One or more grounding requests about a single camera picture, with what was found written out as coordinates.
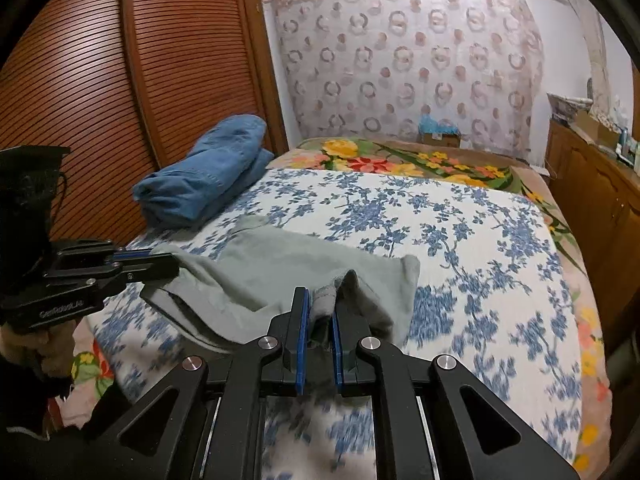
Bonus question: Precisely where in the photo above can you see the colourful flowered blanket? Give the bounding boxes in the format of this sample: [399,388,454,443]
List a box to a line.
[70,136,613,471]

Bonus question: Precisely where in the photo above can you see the wooden sideboard cabinet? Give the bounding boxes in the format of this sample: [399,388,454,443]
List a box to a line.
[544,117,640,356]

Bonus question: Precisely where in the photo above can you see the wooden slatted wardrobe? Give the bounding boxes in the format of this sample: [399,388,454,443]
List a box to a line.
[0,0,290,246]

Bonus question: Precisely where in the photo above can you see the group of toiletry bottles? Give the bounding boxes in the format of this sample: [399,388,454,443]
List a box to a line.
[617,125,640,166]

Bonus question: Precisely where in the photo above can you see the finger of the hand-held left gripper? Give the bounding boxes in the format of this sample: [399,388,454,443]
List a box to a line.
[54,240,153,266]
[44,255,180,299]

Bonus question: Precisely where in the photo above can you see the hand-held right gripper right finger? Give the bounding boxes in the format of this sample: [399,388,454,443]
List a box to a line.
[331,300,583,480]

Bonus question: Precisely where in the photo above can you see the dark waste bin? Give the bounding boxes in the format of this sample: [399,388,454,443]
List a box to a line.
[602,337,632,386]

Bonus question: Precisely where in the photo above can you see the folded blue jeans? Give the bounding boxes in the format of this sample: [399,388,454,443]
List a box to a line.
[132,114,275,228]

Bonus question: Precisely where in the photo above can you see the patterned paper box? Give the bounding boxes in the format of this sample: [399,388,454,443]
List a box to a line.
[547,92,593,121]

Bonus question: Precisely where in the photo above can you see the person's left hand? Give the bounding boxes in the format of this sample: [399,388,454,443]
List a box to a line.
[0,319,76,378]

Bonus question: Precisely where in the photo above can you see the lace window curtain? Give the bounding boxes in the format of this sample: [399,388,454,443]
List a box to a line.
[582,25,631,126]

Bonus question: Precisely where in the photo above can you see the blue floral bed sheet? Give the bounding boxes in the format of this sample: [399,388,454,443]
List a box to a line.
[92,167,583,480]

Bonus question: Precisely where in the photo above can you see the grey pants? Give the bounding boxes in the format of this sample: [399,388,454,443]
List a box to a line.
[141,215,421,356]

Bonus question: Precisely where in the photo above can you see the small cardboard box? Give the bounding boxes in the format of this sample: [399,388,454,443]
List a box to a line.
[419,130,462,149]

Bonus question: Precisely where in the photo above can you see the open cardboard box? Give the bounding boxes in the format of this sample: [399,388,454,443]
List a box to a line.
[575,110,618,146]

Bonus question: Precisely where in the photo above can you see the circle patterned sheer curtain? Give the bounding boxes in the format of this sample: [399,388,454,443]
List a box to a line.
[260,0,546,158]

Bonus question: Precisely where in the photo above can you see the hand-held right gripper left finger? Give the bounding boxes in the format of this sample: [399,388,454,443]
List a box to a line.
[82,287,311,480]

